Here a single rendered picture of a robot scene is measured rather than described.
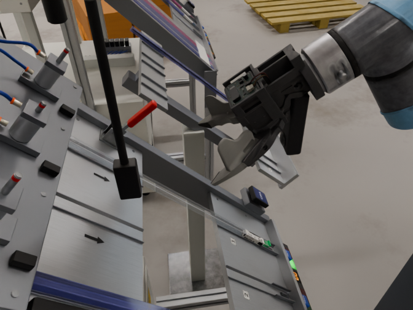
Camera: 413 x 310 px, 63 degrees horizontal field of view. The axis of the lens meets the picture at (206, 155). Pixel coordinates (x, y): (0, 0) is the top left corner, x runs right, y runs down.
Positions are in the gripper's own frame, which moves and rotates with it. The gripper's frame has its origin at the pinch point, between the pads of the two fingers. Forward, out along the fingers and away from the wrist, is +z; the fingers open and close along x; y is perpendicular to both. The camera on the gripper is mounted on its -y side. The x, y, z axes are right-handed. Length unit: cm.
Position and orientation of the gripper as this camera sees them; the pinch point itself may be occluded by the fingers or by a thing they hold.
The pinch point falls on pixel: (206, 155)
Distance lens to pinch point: 55.4
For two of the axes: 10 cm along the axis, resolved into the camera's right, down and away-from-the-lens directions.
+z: -8.1, 5.1, 2.9
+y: -5.7, -5.6, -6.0
